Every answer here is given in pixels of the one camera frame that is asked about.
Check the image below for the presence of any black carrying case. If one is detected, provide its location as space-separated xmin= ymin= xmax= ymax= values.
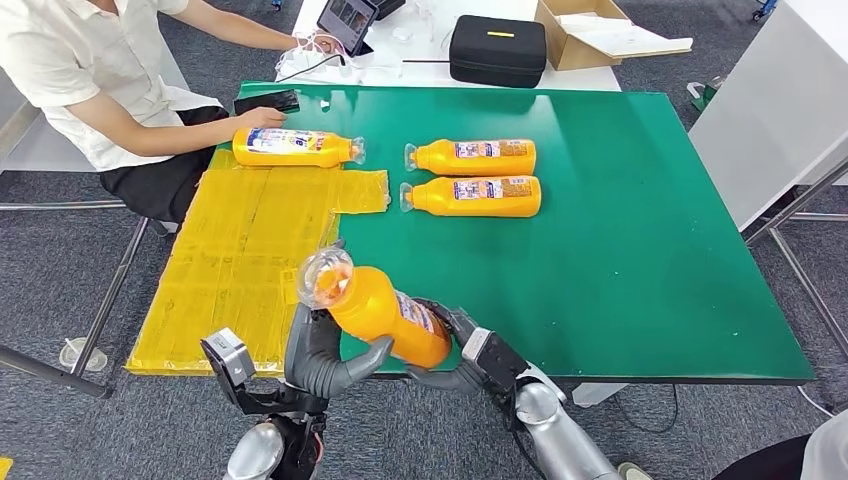
xmin=449 ymin=14 xmax=548 ymax=89

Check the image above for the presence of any black tablet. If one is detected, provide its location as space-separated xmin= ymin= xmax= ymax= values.
xmin=316 ymin=0 xmax=379 ymax=58

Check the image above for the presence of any brown cardboard box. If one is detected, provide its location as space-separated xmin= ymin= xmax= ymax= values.
xmin=535 ymin=0 xmax=694 ymax=72

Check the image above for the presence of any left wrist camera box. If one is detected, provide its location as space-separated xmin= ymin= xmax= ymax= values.
xmin=200 ymin=327 xmax=258 ymax=407

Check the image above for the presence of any black smartphone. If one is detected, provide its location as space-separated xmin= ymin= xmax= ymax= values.
xmin=233 ymin=88 xmax=301 ymax=117

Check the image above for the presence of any black cable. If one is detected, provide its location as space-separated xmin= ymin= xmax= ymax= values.
xmin=276 ymin=54 xmax=348 ymax=85

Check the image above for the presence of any green plastic object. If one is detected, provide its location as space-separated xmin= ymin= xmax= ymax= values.
xmin=686 ymin=76 xmax=725 ymax=114

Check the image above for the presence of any person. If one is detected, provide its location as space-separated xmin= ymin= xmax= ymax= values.
xmin=0 ymin=0 xmax=346 ymax=227
xmin=616 ymin=410 xmax=848 ymax=480

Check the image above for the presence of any white foam sheet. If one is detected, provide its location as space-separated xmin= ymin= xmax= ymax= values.
xmin=557 ymin=13 xmax=694 ymax=60

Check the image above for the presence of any person's right hand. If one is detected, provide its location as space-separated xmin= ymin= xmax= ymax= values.
xmin=235 ymin=105 xmax=287 ymax=131

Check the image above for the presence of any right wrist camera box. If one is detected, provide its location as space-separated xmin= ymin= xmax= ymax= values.
xmin=461 ymin=327 xmax=531 ymax=395

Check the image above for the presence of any grey metal table frame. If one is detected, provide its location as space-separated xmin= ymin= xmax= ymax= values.
xmin=0 ymin=59 xmax=155 ymax=400

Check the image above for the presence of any white table with metal legs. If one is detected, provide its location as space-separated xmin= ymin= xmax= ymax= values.
xmin=688 ymin=0 xmax=848 ymax=364

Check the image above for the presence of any clear plastic lid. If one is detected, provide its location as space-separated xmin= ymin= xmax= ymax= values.
xmin=58 ymin=337 xmax=109 ymax=373

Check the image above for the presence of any yellow taped cardboard mat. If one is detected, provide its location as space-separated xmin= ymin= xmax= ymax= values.
xmin=124 ymin=148 xmax=391 ymax=379

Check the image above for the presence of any white table foot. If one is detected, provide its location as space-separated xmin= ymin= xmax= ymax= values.
xmin=570 ymin=384 xmax=627 ymax=407

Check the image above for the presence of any white cable bundle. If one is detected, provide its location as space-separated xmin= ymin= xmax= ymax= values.
xmin=274 ymin=31 xmax=367 ymax=86

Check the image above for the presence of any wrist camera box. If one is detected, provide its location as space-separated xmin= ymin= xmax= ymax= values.
xmin=461 ymin=327 xmax=531 ymax=395
xmin=200 ymin=327 xmax=258 ymax=407

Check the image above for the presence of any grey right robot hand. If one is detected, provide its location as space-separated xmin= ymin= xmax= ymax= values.
xmin=405 ymin=298 xmax=492 ymax=397

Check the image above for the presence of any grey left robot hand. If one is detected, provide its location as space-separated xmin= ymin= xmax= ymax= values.
xmin=284 ymin=301 xmax=395 ymax=400

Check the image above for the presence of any person's left hand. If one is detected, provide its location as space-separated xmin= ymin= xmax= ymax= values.
xmin=296 ymin=33 xmax=346 ymax=58

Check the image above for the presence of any black device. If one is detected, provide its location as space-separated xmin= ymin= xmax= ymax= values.
xmin=365 ymin=0 xmax=407 ymax=20

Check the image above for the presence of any orange detergent bottle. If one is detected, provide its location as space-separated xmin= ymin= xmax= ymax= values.
xmin=231 ymin=127 xmax=367 ymax=170
xmin=399 ymin=175 xmax=543 ymax=219
xmin=296 ymin=246 xmax=454 ymax=370
xmin=403 ymin=138 xmax=538 ymax=178

